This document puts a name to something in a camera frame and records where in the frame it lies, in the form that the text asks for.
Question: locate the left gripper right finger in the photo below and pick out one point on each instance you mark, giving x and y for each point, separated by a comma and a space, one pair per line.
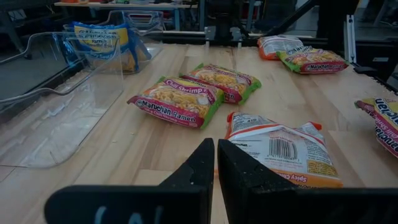
280, 208

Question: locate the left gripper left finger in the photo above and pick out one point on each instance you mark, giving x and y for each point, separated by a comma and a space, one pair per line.
140, 205

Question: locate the orange Maruchan ramen pack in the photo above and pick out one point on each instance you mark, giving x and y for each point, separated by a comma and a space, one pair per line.
280, 146
273, 46

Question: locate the yellow-pink snack packet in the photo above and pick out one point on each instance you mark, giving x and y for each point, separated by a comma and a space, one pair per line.
177, 102

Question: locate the green Maruchan ramen pack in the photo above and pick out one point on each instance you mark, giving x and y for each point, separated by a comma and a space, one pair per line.
384, 124
311, 60
224, 81

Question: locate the blue Maruchan ramen pack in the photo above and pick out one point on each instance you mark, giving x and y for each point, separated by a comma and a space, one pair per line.
99, 40
138, 53

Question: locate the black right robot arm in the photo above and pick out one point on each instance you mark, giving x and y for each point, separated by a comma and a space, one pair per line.
224, 15

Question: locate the clear plastic bin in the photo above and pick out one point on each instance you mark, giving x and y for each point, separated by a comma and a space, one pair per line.
62, 124
146, 20

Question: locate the silver aluminium extrusion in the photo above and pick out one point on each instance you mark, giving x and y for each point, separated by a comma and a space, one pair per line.
349, 40

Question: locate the wooden background workbench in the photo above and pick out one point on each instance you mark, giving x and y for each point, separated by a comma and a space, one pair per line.
124, 5

